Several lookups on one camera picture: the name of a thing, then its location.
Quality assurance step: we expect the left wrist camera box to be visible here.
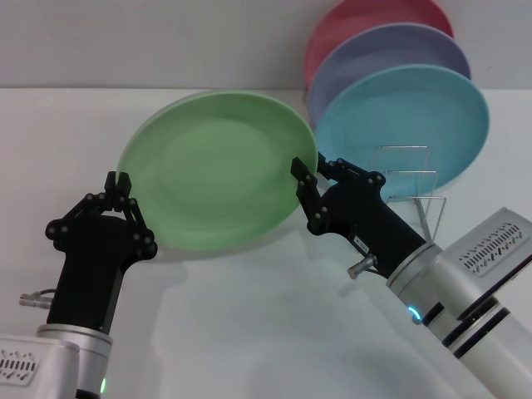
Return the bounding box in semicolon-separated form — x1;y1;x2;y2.
0;334;80;399

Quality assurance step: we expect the silver wire plate rack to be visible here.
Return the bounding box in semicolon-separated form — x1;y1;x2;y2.
360;145;448;243

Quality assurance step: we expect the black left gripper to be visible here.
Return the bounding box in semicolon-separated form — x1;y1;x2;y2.
44;170;160;334

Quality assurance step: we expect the blue round plate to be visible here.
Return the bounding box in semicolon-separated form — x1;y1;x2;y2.
314;64;490;201

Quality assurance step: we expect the right wrist metal cable connector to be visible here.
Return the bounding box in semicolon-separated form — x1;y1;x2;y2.
347;254;377;279

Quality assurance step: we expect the green round plate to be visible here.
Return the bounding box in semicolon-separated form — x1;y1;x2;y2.
117;90;319;254

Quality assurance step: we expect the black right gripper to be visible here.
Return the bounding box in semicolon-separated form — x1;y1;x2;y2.
289;151;438;279

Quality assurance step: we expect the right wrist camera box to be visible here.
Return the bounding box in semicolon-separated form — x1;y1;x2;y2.
441;206;532;322

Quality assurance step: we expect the purple round plate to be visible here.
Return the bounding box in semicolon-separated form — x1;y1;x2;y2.
307;23;473;126

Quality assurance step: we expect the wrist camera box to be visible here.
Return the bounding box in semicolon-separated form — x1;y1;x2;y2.
0;334;80;399
441;206;532;322

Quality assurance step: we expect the red round plate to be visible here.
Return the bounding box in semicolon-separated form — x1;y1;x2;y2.
303;0;455;91

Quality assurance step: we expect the wrist metal cable connector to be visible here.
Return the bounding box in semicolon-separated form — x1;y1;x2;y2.
347;254;377;279
18;288;57;308

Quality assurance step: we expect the left wrist metal cable connector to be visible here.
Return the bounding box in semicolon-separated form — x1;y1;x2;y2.
18;288;57;308

